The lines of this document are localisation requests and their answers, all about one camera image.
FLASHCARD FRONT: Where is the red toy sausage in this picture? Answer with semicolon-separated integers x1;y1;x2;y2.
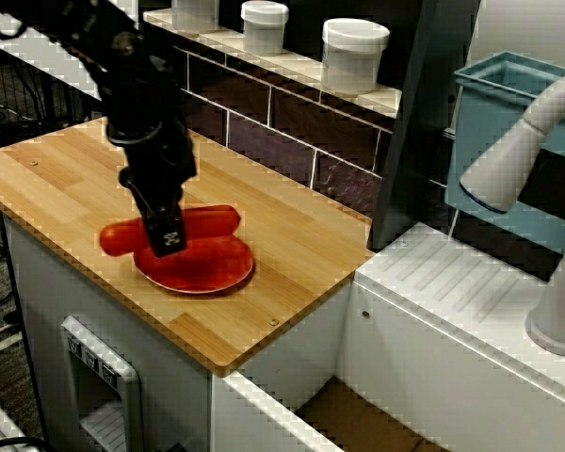
98;203;243;259

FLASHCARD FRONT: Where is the white jar cut by frame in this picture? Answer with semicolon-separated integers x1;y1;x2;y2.
172;0;220;32

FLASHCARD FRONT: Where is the white toy sink unit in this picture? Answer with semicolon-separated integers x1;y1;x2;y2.
211;220;565;452

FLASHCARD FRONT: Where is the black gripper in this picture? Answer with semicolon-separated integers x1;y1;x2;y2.
105;120;200;259

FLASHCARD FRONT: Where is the large white lidded jar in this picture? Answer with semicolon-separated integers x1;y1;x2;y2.
320;17;391;96

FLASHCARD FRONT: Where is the small white lidded jar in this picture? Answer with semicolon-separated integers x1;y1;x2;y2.
240;0;290;57

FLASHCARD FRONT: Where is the blue plastic bin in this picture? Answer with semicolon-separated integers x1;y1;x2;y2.
444;50;565;255

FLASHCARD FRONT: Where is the grey toy faucet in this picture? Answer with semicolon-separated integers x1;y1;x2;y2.
459;68;565;358

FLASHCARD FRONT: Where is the dark grey upright post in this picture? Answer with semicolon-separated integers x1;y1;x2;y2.
370;0;482;251

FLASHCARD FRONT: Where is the red round plate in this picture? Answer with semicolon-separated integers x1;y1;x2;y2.
134;234;256;296

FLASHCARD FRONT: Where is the black cable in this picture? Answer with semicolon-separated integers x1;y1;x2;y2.
0;435;46;452

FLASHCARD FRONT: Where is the cream tiled shelf ledge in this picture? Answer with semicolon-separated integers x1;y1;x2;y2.
142;8;403;120

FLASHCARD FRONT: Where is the white toy kitchen cabinet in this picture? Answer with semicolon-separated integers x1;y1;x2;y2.
2;216;354;452

